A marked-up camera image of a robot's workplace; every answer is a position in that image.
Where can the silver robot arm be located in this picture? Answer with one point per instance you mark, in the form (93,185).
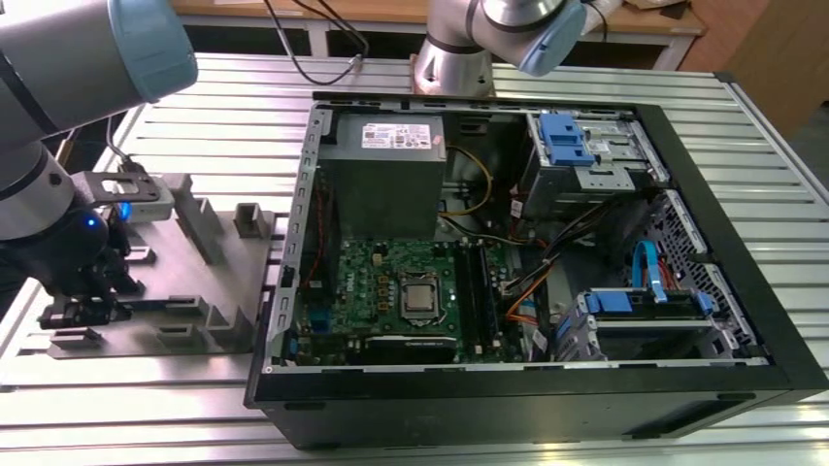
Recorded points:
(64,63)

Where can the black RAM slot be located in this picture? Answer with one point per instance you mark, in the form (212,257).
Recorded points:
(488,301)

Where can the grey parts rack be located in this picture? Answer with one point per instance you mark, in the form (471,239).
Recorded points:
(168,262)

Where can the black case fan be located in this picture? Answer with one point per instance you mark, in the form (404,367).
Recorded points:
(327,228)

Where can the green motherboard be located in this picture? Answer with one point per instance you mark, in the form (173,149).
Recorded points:
(361,272)

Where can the grey power supply unit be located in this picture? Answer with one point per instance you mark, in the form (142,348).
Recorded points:
(381,194)

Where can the CPU socket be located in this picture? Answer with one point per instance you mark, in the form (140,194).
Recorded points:
(419,279)

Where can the silver CPU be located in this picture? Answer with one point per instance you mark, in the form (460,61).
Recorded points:
(419,296)

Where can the black graphics card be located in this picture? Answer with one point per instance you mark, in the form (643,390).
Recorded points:
(407,347)

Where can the black open PC case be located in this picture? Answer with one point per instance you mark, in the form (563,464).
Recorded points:
(517,408)

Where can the hard disk in blue carrier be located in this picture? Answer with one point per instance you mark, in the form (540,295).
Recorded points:
(608,302)

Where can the silver disk bay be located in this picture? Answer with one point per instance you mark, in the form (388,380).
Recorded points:
(647,325)

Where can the wooden desk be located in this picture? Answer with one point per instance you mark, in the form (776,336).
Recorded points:
(647,22)

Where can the brown wooden cabinet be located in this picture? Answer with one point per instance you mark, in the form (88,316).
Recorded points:
(776,48)

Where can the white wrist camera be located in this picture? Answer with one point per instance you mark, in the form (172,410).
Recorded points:
(145,204)

